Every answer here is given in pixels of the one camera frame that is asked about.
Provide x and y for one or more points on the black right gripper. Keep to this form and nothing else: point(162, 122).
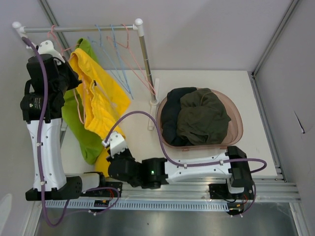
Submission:
point(124, 151)

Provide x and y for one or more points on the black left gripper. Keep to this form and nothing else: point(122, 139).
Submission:
point(74, 81)

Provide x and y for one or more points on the lime green shorts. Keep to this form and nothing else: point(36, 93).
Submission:
point(89, 142)

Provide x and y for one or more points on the yellow shorts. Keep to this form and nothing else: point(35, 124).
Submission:
point(108, 105)

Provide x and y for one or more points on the pink wire hanger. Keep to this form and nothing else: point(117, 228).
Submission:
point(129, 58)

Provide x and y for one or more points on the navy dark shorts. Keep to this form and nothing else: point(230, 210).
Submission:
point(169, 117)

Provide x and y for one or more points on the olive green shorts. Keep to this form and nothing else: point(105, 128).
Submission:
point(203, 119)

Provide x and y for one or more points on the blue hanger with olive shorts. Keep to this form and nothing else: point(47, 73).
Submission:
point(107, 62)

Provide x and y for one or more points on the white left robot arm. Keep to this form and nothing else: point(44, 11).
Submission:
point(50, 78)

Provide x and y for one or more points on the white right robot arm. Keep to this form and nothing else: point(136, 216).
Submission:
point(152, 173)

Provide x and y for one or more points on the metal clothes rack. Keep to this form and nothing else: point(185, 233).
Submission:
point(137, 26)

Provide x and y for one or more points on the translucent pink plastic basin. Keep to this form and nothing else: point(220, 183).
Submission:
point(235, 127)

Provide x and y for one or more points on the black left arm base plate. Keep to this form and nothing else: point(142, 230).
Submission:
point(110, 189)

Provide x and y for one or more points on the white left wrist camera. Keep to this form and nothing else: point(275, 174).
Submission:
point(47, 47)

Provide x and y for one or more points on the slotted grey cable duct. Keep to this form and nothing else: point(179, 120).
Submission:
point(91, 204)

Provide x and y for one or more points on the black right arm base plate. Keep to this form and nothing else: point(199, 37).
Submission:
point(219, 191)

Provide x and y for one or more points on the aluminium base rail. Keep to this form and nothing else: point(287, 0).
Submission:
point(268, 191)

